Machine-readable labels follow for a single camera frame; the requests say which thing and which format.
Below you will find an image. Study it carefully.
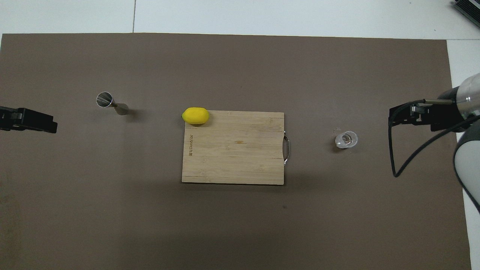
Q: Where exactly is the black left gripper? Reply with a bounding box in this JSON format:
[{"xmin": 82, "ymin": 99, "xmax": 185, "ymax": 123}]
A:
[{"xmin": 0, "ymin": 106, "xmax": 58, "ymax": 134}]

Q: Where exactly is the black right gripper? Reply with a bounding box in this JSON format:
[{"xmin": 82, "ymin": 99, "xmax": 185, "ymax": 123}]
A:
[{"xmin": 389, "ymin": 87, "xmax": 467, "ymax": 132}]

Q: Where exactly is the steel double jigger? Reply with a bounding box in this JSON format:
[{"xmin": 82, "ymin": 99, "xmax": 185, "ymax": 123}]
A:
[{"xmin": 96, "ymin": 92, "xmax": 129, "ymax": 116}]

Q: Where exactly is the brown table mat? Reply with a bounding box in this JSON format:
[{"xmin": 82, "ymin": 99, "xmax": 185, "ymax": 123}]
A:
[{"xmin": 0, "ymin": 33, "xmax": 472, "ymax": 270}]

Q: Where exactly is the yellow lemon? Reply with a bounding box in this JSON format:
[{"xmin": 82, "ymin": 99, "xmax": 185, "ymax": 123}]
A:
[{"xmin": 182, "ymin": 107, "xmax": 210, "ymax": 125}]

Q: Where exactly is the bamboo cutting board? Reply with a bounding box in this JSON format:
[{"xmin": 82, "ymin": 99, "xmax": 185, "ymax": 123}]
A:
[{"xmin": 182, "ymin": 111, "xmax": 290, "ymax": 185}]

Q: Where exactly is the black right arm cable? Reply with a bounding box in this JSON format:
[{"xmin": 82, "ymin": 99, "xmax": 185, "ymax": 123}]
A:
[{"xmin": 389, "ymin": 99, "xmax": 480, "ymax": 178}]

